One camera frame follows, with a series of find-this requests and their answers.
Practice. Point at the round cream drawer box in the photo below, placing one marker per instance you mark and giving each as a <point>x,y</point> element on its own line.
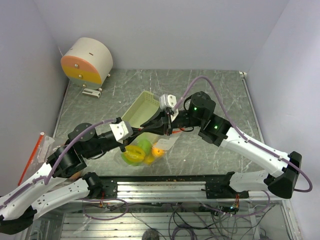
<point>87,63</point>

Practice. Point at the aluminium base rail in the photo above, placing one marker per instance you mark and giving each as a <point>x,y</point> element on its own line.
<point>169,189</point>

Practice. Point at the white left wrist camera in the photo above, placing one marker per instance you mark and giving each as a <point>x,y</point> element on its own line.
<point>121,131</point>

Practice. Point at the yellow toy starfruit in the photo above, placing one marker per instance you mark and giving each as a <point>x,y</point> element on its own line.
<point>134,154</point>

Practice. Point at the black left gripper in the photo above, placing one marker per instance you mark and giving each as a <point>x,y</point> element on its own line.
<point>136,133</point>

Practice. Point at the orange toy mango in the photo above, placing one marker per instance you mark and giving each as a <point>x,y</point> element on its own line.
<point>157,152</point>

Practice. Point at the yellow toy fruit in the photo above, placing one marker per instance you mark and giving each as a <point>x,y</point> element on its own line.
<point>149,159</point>

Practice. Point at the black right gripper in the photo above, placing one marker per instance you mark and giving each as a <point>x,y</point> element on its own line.
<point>157,121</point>

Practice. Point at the green toy round vegetable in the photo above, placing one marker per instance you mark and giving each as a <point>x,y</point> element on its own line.
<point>145,145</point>

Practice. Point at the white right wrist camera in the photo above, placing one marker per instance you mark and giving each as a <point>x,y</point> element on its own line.
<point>169,101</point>

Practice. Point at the green toy leaf vegetable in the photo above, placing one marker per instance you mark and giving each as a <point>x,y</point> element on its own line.
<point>125,159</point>

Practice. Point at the pale green plastic basket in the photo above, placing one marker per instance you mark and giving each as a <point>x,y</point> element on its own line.
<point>142,109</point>

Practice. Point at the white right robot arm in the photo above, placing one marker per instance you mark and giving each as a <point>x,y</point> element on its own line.
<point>280,169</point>

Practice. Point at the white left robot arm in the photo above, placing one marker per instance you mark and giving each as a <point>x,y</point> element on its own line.
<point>36,196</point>

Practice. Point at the clear bag orange zipper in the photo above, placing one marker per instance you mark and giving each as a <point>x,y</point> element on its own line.
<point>38,156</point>

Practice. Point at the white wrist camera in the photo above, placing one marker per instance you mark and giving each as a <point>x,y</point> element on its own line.
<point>169,101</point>
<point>121,131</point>

